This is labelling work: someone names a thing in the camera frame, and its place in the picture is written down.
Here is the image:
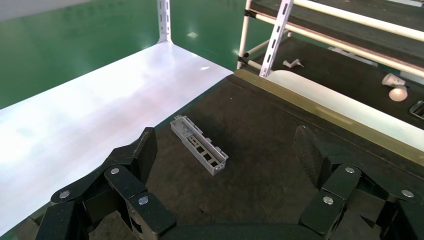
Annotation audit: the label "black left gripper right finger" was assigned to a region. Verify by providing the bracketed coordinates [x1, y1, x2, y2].
[293, 125, 424, 240]

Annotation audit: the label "small grey metal bracket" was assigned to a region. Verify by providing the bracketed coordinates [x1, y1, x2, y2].
[282, 58, 305, 69]

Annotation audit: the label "small white plastic piece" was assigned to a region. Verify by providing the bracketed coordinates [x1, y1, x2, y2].
[381, 73, 407, 88]

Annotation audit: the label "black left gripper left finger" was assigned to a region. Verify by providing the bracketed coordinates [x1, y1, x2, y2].
[34, 127, 177, 240]

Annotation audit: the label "silver metal channel part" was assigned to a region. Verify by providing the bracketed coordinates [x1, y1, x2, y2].
[169, 114, 229, 177]

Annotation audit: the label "white metal shelving rack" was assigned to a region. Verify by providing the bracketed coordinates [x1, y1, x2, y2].
[0, 0, 294, 237]

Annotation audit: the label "beige round ball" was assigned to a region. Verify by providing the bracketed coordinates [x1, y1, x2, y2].
[388, 85, 409, 103]

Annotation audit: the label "black container tray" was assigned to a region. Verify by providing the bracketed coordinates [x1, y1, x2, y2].
[6, 68, 424, 240]

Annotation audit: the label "white pipe rack black shelves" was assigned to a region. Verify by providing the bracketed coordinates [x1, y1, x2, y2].
[236, 0, 424, 130]

